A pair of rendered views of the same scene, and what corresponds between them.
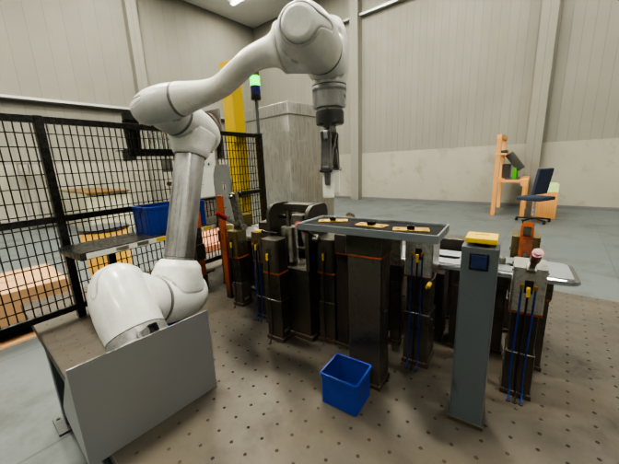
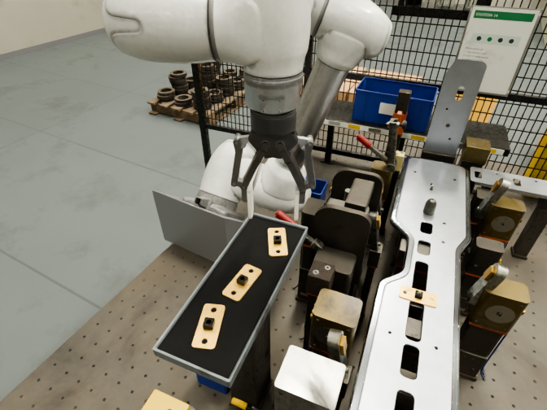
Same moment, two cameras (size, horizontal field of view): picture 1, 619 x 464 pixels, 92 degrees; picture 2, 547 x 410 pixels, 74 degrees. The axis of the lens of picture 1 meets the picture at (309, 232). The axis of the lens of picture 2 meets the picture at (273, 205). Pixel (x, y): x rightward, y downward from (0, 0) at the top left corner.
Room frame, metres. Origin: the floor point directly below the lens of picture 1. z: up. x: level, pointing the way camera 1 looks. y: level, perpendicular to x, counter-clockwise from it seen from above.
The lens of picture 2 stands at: (0.74, -0.61, 1.70)
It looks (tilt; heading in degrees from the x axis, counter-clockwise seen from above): 38 degrees down; 78
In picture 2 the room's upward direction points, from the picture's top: straight up
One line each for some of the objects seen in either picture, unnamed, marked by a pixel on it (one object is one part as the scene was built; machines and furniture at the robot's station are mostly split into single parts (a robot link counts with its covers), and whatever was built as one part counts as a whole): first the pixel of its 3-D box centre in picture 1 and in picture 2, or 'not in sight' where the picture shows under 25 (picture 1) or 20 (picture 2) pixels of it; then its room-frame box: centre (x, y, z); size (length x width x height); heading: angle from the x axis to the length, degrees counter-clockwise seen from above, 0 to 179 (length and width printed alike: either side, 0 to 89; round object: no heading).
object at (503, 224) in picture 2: not in sight; (491, 246); (1.59, 0.06, 0.87); 0.12 x 0.07 x 0.35; 146
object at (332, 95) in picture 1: (329, 98); (273, 89); (0.85, -0.07, 1.49); 0.09 x 0.09 x 0.06
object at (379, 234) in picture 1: (368, 226); (242, 281); (0.77, -0.16, 1.16); 0.37 x 0.14 x 0.02; 56
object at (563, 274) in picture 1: (353, 245); (420, 305); (1.17, -0.18, 1.00); 1.38 x 0.22 x 0.02; 56
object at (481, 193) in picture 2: not in sight; (481, 228); (1.65, 0.18, 0.84); 0.12 x 0.07 x 0.28; 146
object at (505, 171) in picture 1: (525, 174); not in sight; (6.98, -5.04, 0.89); 1.38 x 1.27 x 1.78; 140
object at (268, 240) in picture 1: (274, 291); (306, 254); (0.99, 0.13, 0.89); 0.09 x 0.08 x 0.38; 146
